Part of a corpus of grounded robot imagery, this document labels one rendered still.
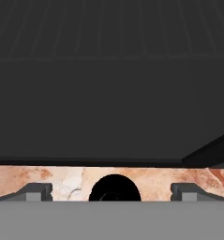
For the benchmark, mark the dark grey cabinet front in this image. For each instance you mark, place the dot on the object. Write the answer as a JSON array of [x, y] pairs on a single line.
[[110, 109]]

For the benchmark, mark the black round object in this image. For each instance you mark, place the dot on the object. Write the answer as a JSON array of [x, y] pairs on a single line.
[[115, 189]]

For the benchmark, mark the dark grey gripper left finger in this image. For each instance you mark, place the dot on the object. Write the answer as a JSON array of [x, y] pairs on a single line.
[[35, 191]]

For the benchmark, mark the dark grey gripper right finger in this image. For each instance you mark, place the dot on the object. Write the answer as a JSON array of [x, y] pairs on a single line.
[[186, 191]]

